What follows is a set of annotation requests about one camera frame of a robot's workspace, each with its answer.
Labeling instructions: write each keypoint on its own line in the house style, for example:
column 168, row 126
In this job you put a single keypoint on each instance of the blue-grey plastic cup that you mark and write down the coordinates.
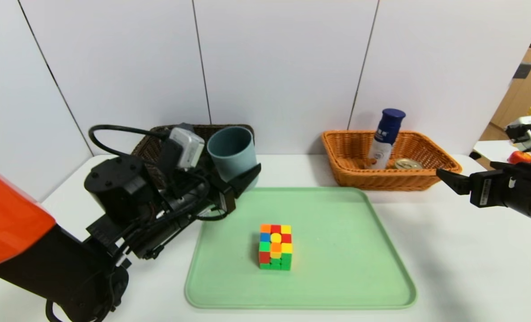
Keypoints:
column 231, row 152

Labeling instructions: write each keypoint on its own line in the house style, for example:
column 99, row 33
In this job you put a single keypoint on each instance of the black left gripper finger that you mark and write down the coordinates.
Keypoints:
column 245, row 179

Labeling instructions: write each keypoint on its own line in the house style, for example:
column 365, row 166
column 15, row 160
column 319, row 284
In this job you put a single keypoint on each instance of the grey cabinet sign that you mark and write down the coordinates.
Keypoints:
column 522, row 71

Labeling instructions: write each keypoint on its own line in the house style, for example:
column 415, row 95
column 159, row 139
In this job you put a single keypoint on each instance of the colourful puzzle cube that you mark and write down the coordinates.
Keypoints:
column 276, row 248

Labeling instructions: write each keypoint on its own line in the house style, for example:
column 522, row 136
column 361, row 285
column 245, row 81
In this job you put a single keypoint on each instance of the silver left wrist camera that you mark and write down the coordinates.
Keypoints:
column 188, row 147

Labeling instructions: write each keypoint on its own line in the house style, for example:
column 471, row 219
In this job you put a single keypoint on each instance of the tin can gold lid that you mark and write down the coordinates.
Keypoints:
column 408, row 164

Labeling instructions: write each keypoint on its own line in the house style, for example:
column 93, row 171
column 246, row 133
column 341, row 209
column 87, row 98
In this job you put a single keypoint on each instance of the orange wicker basket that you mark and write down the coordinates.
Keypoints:
column 381, row 181

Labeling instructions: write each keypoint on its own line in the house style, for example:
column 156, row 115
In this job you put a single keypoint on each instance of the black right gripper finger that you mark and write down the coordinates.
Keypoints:
column 454, row 181
column 504, row 165

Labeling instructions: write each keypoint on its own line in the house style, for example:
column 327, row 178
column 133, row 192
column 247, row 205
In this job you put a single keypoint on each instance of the light green plastic tray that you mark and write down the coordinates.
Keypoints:
column 346, row 259

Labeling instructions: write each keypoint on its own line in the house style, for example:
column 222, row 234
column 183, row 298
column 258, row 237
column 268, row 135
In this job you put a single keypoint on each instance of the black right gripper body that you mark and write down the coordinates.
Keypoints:
column 483, row 188

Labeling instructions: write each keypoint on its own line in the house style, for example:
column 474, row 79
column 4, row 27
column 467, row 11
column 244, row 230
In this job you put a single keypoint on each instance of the dark brown wicker basket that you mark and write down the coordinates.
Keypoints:
column 151, row 147

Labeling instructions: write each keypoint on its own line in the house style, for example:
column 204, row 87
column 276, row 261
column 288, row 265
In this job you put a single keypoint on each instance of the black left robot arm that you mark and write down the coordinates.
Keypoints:
column 68, row 264

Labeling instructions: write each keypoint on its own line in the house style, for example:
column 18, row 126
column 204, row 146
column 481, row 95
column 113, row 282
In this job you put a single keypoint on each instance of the white bottle blue cap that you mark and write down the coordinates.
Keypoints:
column 384, row 143

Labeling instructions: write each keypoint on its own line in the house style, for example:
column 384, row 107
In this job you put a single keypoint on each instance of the red apple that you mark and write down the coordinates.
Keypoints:
column 520, row 157

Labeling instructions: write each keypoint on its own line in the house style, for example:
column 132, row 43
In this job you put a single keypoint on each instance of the light wooden cabinet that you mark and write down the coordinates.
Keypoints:
column 507, row 98

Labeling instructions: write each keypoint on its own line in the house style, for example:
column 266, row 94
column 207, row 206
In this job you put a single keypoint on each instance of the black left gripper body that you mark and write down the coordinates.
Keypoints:
column 227, row 197

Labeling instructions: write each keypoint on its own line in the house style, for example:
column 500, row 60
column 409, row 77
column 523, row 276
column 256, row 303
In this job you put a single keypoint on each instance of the white side table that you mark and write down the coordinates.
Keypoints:
column 491, row 150

